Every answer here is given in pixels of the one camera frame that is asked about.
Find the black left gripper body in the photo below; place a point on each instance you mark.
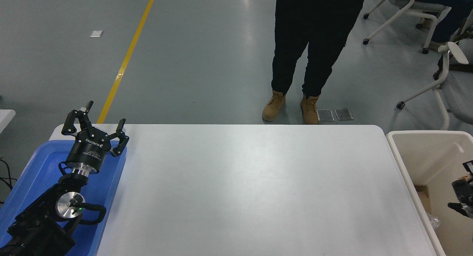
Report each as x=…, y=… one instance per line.
x=88, y=149

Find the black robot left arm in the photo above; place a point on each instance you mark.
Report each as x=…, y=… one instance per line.
x=37, y=219

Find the large pale bin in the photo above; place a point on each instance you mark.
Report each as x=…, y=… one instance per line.
x=432, y=160

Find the clear plastic bag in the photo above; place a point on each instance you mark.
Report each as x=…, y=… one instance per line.
x=435, y=222

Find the blue plastic tray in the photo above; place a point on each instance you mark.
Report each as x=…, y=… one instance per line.
x=40, y=167

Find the white wheeled office chair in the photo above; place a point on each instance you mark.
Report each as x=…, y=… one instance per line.
x=408, y=4
x=458, y=97

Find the small white side table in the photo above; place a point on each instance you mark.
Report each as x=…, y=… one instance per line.
x=5, y=117

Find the person sitting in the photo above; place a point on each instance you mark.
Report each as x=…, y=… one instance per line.
x=451, y=16

